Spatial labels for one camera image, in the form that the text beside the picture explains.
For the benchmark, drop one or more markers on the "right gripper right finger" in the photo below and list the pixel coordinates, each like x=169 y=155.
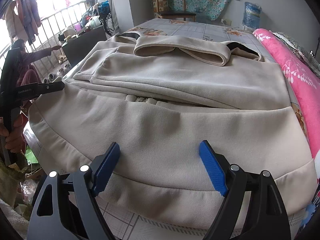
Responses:
x=266 y=216

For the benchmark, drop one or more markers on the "grey patterned pillow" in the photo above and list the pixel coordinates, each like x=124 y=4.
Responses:
x=301 y=53

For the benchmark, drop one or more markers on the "person's left hand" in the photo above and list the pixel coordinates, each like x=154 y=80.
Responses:
x=14 y=139

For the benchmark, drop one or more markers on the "blue water bottle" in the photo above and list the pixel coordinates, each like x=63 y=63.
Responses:
x=251 y=17

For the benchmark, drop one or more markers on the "grey checked bed sheet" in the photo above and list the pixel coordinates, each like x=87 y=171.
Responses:
x=190 y=30

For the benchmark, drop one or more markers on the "bicycle by window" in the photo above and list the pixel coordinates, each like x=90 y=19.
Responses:
x=99 y=14

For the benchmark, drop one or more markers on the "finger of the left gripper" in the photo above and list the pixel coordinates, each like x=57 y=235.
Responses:
x=49 y=87

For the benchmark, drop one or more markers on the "pink floral blanket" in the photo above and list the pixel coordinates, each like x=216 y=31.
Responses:
x=304 y=83

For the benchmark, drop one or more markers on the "wooden chair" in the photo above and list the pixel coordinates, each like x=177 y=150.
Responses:
x=177 y=10

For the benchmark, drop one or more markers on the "beige zip jacket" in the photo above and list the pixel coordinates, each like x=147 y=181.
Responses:
x=175 y=119

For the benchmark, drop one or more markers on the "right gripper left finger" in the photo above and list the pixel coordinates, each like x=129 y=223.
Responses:
x=64 y=205

